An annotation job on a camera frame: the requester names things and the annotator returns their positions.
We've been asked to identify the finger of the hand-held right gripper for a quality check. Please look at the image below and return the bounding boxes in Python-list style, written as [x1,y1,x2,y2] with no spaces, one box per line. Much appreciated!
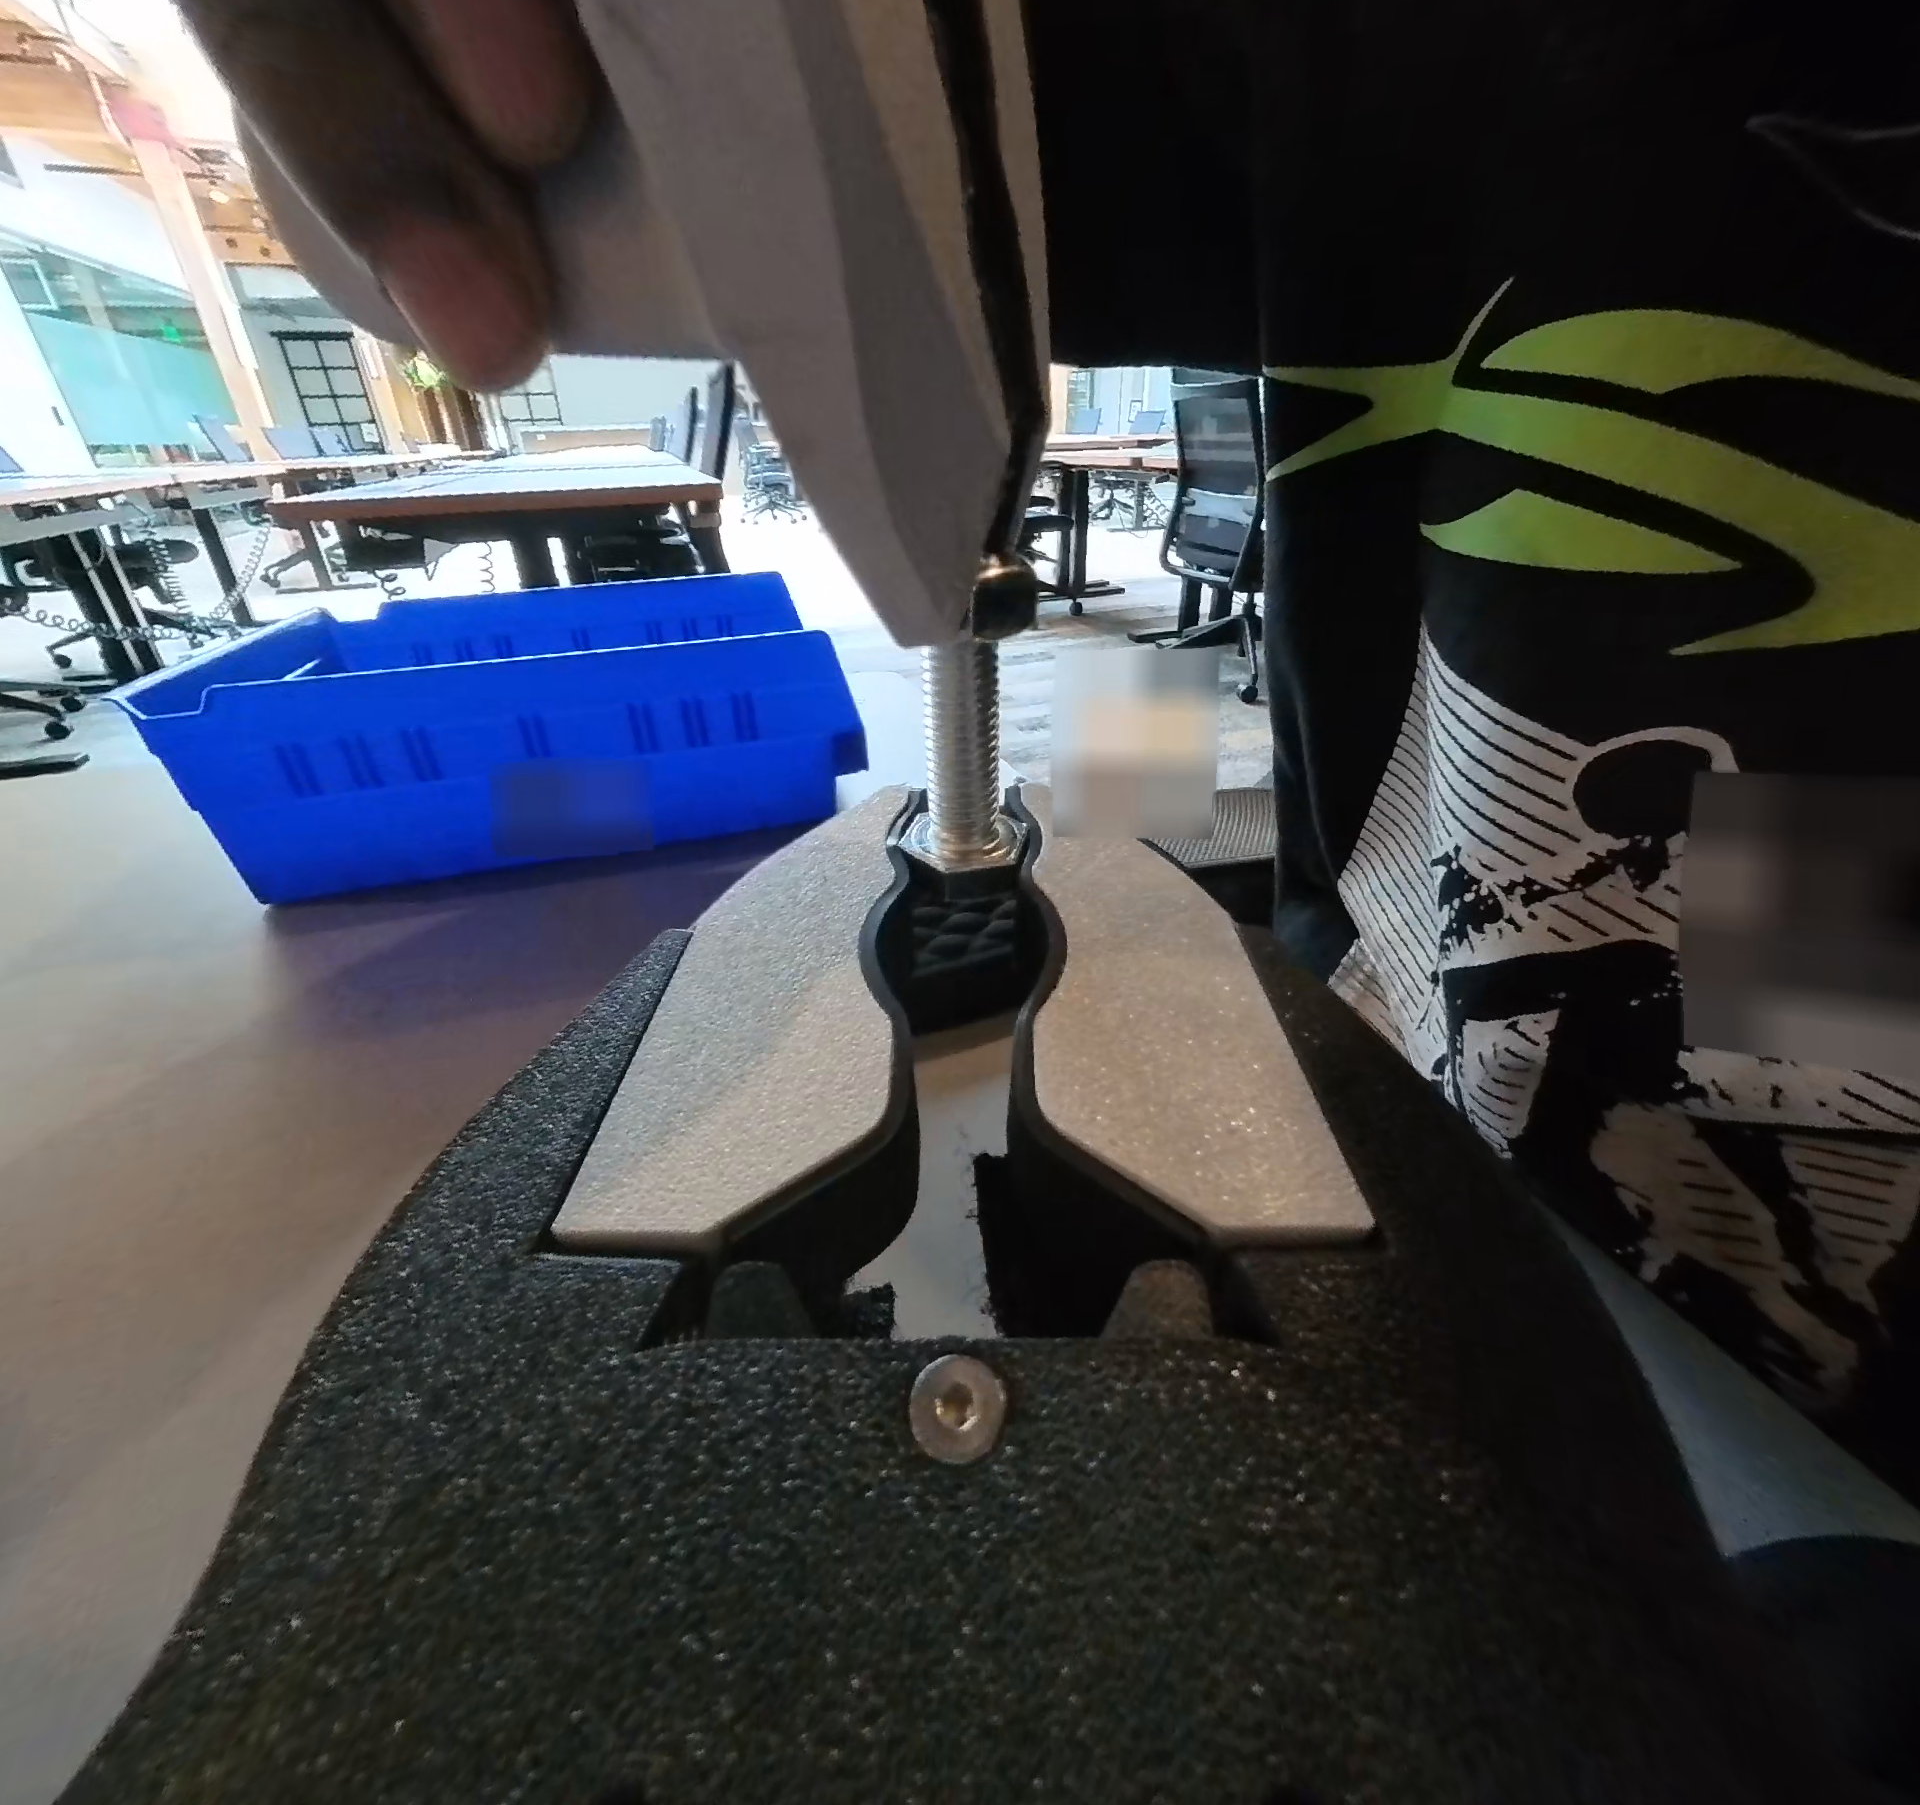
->
[573,0,1007,647]
[904,0,1054,565]

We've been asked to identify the black mesh office chair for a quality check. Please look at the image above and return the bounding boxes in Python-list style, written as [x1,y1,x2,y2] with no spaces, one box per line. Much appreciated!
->
[1156,380,1271,706]

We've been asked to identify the large blue plastic bin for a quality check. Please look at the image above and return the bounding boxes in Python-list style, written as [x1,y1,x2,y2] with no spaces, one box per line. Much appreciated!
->
[109,609,872,907]

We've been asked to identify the long row of desks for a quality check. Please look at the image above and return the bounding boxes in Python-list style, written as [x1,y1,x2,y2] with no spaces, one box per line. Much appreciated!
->
[0,443,468,688]

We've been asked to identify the person's black printed shirt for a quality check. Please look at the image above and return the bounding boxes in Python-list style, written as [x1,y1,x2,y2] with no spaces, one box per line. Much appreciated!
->
[1026,0,1920,1805]

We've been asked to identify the silver threaded bolt black head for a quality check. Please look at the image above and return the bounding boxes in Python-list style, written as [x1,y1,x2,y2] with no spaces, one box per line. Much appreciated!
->
[923,555,1040,853]

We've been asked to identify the person's right hand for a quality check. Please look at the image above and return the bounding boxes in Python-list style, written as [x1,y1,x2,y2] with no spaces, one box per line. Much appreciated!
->
[110,0,606,391]

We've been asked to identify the wooden desk black legs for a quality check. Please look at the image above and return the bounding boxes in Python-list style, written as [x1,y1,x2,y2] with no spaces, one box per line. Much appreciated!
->
[1040,427,1183,604]

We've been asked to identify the wooden top desk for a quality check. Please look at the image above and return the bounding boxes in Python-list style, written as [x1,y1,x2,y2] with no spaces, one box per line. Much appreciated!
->
[268,447,732,595]

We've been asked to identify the silver hex nut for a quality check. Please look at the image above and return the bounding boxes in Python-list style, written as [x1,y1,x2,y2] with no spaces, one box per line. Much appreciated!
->
[893,812,1033,897]

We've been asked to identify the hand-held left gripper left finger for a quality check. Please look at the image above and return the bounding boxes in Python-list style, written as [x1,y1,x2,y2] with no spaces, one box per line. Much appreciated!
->
[551,783,920,1283]

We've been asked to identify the small blue plastic bin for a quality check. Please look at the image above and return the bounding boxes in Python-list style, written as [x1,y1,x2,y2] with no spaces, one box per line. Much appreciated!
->
[321,570,806,672]

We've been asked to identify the black framed window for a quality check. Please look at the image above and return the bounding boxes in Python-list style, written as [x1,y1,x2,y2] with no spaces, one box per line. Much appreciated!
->
[276,331,386,453]

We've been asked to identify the glass partition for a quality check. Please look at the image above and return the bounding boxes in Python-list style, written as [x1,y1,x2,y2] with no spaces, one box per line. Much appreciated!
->
[0,226,203,470]

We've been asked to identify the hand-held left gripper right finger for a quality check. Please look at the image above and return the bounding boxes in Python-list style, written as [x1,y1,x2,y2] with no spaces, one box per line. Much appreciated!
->
[1007,782,1378,1254]

